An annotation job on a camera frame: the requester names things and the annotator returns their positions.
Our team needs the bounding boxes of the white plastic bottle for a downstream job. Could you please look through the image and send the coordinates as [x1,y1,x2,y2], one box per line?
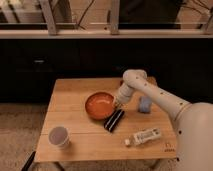
[124,128,162,147]

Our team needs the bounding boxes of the orange ceramic bowl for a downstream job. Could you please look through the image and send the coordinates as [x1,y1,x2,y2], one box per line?
[85,92,114,120]

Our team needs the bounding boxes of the black striped case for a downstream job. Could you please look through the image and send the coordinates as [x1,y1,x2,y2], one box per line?
[104,109,124,132]

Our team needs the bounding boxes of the dark cabinet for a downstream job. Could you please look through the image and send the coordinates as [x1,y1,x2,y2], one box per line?
[0,38,213,103]

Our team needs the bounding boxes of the white paper cup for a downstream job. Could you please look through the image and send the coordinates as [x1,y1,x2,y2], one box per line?
[48,126,70,149]

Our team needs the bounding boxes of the blue sponge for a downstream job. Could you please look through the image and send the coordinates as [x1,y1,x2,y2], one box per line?
[139,96,152,113]

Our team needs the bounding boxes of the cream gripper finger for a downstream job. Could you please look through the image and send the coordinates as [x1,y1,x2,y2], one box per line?
[114,102,123,110]

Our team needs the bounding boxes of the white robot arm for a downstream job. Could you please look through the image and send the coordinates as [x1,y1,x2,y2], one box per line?
[115,69,213,171]

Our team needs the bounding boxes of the black table leg handle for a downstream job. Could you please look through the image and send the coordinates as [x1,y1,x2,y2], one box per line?
[21,151,36,171]

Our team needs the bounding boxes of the wooden folding table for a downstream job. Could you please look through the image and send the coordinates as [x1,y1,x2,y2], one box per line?
[35,78,177,162]

